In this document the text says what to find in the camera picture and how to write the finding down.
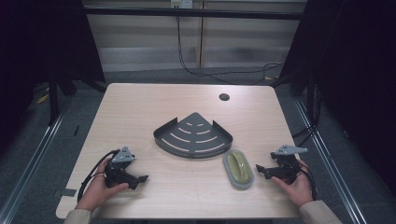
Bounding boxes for black horizontal frame bar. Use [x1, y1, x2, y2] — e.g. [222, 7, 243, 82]
[83, 7, 305, 21]

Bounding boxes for long black power cable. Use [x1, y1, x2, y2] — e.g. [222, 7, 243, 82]
[176, 15, 285, 86]

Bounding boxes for person's left hand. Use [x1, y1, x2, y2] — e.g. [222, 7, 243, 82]
[75, 157, 130, 213]

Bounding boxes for black frame post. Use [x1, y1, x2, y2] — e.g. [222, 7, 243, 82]
[305, 76, 316, 127]
[48, 69, 61, 126]

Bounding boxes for white wall socket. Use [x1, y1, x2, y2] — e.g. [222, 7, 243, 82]
[170, 0, 194, 9]

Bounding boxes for metal floor rail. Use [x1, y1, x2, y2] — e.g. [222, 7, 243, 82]
[293, 97, 369, 224]
[0, 101, 70, 224]

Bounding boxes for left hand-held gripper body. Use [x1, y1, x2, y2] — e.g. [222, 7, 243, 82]
[104, 146, 140, 189]

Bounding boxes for dark grey corner shelf rack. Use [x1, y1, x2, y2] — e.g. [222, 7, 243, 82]
[152, 111, 234, 160]

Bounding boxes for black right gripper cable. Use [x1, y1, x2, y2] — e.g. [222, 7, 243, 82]
[299, 161, 318, 201]

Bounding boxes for yellow tape piece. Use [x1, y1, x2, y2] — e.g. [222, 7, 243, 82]
[35, 92, 50, 105]

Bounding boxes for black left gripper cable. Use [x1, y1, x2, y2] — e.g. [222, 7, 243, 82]
[77, 149, 121, 203]

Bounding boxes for person's right hand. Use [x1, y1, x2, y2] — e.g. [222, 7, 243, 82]
[271, 160, 315, 209]

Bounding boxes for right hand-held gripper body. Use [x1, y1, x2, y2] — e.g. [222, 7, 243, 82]
[264, 144, 309, 185]

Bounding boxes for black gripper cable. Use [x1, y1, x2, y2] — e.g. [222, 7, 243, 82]
[299, 161, 318, 201]
[77, 149, 121, 203]

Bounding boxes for black floor cables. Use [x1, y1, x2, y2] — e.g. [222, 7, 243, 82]
[291, 123, 319, 147]

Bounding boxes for grey tape strip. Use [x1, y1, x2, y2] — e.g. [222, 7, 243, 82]
[53, 188, 78, 199]

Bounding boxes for black curtain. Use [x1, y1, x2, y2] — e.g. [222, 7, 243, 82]
[0, 0, 106, 153]
[278, 0, 396, 197]

